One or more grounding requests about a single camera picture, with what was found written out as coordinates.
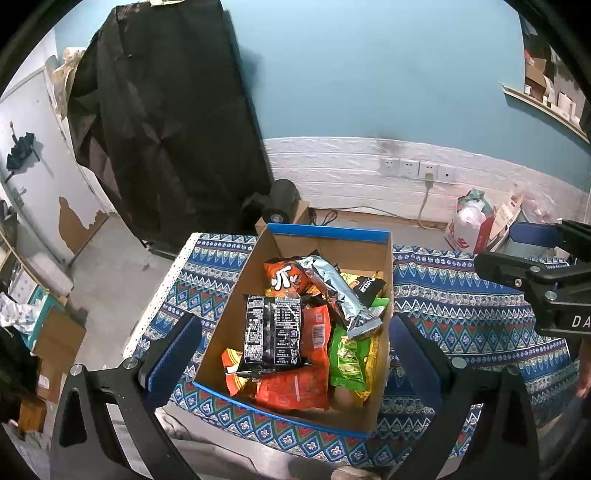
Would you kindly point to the brown white paper bag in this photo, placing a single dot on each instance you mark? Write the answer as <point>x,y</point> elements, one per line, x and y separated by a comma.
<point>503,217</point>

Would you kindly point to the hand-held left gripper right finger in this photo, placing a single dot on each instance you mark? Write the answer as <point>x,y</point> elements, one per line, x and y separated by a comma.
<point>411,360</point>

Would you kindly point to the black cloth covered cabinet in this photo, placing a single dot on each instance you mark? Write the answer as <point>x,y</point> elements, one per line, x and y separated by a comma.
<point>161,115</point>

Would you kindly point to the cardboard box on shelf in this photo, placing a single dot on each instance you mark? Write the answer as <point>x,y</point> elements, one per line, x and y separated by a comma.
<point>535,78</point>

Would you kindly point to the flattened brown cardboard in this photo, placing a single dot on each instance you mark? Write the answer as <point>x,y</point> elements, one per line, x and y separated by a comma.
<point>57,341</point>

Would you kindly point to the red white shopping bag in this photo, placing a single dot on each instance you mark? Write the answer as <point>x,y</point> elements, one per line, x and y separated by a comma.
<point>464,230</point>

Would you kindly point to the white foam roll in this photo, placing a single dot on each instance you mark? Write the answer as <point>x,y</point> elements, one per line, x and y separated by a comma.
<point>48,274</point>

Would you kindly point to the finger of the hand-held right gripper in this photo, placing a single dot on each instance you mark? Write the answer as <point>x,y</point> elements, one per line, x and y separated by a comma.
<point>535,234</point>
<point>508,270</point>

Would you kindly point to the silver snack packet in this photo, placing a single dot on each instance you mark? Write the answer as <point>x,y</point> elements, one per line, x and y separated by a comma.
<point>341,295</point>

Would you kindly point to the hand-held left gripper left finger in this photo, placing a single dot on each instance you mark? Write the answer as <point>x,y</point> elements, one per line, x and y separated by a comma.
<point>175,360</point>

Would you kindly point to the white door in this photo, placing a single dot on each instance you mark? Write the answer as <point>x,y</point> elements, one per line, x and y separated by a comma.
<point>51,184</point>

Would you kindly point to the black folded umbrella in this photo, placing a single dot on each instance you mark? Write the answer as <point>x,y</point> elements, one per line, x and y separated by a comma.
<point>21,152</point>

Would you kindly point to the red yellow shrimp sticks bag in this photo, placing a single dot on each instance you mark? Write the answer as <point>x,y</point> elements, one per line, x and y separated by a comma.
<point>295,387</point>

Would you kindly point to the white wall socket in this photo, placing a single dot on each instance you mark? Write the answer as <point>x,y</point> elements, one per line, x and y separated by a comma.
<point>410,169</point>
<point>447,174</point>
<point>390,166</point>
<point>428,170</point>

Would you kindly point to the white wall shelf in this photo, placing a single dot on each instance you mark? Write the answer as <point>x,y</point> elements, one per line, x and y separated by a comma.
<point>545,108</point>

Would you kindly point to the orange chips bag white print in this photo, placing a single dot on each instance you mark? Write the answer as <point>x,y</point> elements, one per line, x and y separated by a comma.
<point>284,277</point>

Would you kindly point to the small brown cardboard box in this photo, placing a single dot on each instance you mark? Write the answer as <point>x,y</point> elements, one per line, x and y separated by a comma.
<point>302,212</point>

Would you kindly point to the blue patterned tablecloth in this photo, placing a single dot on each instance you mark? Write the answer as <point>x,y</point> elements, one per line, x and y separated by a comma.
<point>461,323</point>

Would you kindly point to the yellow black snack packet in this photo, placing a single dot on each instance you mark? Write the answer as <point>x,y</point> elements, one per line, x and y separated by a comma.
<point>364,282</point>

